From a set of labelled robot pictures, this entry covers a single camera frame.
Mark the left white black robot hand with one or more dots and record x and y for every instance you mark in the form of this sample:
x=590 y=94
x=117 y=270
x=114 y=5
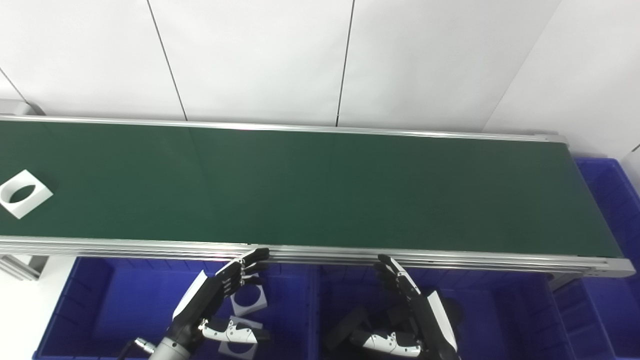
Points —
x=205 y=295

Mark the green conveyor belt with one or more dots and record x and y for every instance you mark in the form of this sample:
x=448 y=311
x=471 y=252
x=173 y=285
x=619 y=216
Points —
x=310 y=190
x=450 y=261

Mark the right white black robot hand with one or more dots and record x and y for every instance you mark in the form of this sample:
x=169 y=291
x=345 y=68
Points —
x=435 y=320

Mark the black plastic part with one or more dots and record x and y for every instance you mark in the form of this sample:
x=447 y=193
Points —
x=345 y=325

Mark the blue plastic bin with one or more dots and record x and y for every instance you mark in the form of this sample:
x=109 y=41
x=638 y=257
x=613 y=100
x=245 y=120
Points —
x=510 y=320
x=607 y=300
x=115 y=310

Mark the aluminium conveyor leg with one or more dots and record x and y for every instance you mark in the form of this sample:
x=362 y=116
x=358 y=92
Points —
x=22 y=266

